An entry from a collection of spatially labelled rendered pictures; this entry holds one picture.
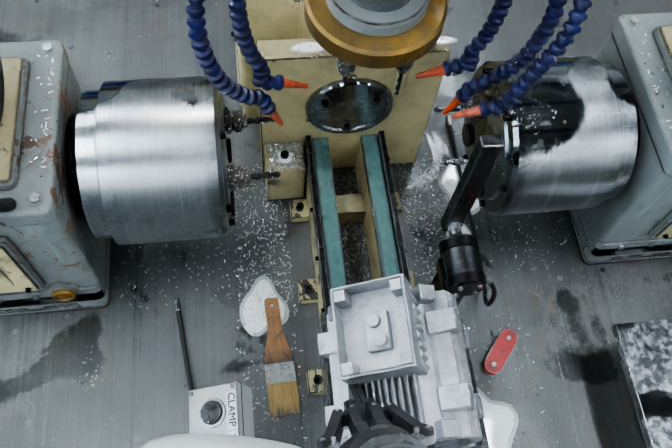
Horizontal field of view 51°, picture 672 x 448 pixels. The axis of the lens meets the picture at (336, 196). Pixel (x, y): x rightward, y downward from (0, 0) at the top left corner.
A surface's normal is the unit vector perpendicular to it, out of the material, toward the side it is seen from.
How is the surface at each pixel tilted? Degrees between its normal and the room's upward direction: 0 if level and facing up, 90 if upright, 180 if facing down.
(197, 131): 13
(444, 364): 23
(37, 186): 0
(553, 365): 0
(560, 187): 69
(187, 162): 32
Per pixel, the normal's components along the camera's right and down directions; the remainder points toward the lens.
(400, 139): 0.11, 0.88
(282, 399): 0.05, -0.44
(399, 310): -0.32, -0.40
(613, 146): 0.13, 0.27
